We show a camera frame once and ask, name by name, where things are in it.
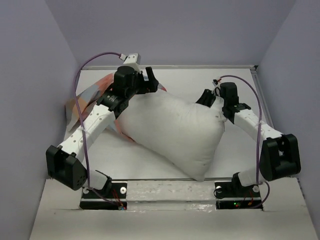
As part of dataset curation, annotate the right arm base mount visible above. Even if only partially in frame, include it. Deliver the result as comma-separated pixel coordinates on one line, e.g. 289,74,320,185
213,172,263,210

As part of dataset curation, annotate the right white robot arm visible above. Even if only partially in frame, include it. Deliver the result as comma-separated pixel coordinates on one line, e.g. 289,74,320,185
197,82,301,196

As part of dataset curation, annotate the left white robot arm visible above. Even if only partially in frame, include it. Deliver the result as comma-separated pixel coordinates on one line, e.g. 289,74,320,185
45,65,159,198

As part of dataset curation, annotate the orange blue checked pillowcase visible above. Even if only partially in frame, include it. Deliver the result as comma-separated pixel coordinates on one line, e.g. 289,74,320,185
76,73,172,145

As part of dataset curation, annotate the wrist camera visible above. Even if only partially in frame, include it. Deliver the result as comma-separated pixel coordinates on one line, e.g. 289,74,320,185
119,53,141,73
212,78,222,88

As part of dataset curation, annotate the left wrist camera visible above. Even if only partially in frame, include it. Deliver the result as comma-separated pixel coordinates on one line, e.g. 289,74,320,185
119,53,141,73

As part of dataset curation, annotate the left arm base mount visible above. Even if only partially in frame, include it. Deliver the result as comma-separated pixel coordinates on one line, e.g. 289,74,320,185
79,170,128,211

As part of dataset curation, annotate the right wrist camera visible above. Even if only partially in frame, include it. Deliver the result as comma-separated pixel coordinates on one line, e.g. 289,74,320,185
212,78,222,88

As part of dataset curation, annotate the white pillow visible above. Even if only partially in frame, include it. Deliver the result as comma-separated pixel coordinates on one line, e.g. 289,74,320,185
116,90,227,182

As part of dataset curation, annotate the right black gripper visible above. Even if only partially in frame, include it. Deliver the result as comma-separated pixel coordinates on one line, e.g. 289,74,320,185
189,88,226,115

